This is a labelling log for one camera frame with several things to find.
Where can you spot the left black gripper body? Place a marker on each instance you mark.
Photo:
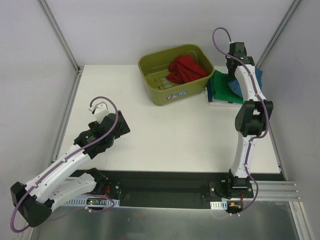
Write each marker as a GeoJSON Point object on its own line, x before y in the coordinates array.
{"type": "Point", "coordinates": [123, 124]}

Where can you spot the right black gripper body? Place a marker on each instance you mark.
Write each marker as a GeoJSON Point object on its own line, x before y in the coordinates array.
{"type": "Point", "coordinates": [237, 47]}

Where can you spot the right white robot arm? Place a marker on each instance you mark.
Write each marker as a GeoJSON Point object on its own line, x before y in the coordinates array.
{"type": "Point", "coordinates": [251, 122]}

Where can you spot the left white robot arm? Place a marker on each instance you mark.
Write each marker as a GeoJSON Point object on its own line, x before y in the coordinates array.
{"type": "Point", "coordinates": [39, 197]}

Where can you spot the folded green t shirt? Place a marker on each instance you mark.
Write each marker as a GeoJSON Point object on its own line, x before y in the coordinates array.
{"type": "Point", "coordinates": [220, 89]}

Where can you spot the folded dark blue t shirt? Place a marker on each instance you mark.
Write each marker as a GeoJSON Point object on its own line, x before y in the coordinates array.
{"type": "Point", "coordinates": [209, 92]}

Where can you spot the red t shirt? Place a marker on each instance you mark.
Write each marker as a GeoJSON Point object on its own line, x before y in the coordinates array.
{"type": "Point", "coordinates": [184, 69]}

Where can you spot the olive green plastic basket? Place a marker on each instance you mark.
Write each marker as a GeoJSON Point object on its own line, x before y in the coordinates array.
{"type": "Point", "coordinates": [154, 69]}

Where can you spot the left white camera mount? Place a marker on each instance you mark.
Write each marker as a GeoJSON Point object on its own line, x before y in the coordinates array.
{"type": "Point", "coordinates": [99, 111]}

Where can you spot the right aluminium frame post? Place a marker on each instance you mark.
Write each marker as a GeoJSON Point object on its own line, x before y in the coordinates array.
{"type": "Point", "coordinates": [294, 5]}

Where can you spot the aluminium frame post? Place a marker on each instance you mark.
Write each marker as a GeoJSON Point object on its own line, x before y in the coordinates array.
{"type": "Point", "coordinates": [294, 5]}
{"type": "Point", "coordinates": [59, 34]}

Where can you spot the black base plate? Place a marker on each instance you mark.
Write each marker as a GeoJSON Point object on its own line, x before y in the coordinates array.
{"type": "Point", "coordinates": [182, 190]}

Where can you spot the left aluminium frame post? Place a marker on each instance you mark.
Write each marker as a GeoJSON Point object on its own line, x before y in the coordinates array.
{"type": "Point", "coordinates": [59, 34]}

